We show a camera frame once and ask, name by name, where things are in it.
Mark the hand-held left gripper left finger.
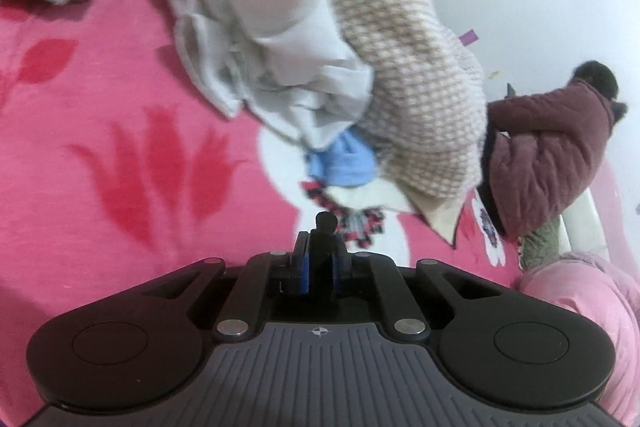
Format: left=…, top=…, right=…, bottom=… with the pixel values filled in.
left=141, top=231, right=312, bottom=342

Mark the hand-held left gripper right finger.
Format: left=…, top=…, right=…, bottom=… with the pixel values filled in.
left=330, top=250, right=506, bottom=342

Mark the light blue cloth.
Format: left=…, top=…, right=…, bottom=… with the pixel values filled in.
left=304, top=129, right=379, bottom=188

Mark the grey-green rolled cloth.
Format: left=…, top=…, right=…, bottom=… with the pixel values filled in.
left=516, top=216, right=569, bottom=274

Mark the beige knitted sweater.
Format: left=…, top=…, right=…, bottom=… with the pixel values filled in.
left=312, top=0, right=490, bottom=249

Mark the pink fleece cloth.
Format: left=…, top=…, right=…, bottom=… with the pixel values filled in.
left=519, top=251, right=640, bottom=427

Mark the white crumpled shirt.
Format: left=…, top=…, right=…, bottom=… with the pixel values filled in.
left=159, top=0, right=377, bottom=154

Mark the pink floral blanket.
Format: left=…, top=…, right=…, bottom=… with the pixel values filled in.
left=0, top=0, right=618, bottom=388

